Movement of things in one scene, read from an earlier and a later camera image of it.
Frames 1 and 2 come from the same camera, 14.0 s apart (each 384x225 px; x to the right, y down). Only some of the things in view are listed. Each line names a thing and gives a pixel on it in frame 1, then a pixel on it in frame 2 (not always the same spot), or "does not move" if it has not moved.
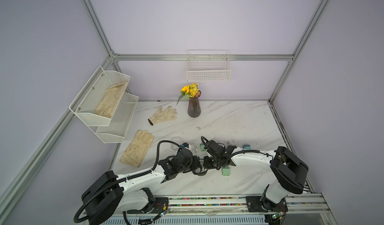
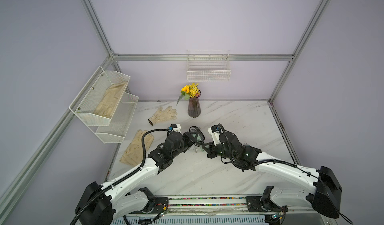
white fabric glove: x=168 y=114 does not move
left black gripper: x=195 y=162 -> x=189 y=141
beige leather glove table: x=136 y=151 does not move
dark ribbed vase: x=194 y=107 does not move
